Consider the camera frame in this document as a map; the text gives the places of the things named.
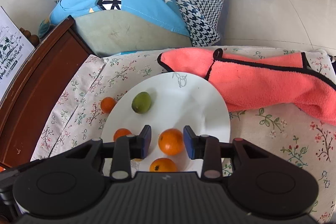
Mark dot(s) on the green jujube fruit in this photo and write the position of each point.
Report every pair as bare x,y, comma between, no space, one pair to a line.
141,103

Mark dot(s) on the floral tablecloth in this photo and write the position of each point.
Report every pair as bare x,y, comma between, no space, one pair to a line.
283,130

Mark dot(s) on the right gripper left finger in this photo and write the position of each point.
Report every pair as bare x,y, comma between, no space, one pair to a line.
127,148

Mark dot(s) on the green sofa cushion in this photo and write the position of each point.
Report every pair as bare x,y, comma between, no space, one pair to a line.
110,32

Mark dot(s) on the small orange with spot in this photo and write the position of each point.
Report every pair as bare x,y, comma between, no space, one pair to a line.
163,165

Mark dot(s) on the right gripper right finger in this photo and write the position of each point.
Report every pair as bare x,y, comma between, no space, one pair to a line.
207,148

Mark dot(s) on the dark wooden cabinet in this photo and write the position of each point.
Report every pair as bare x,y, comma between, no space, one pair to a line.
36,89

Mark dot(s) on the pink microfiber towel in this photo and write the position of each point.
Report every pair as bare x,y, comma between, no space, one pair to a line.
248,84

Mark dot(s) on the white milk carton box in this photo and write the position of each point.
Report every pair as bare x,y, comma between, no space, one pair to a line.
15,50

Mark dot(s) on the white ceramic plate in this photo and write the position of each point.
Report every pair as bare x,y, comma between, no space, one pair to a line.
177,100

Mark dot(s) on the small orange off plate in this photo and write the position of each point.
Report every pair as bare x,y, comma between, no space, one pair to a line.
107,104

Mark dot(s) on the small orange tangerine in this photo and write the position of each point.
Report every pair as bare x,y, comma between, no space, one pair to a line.
121,132

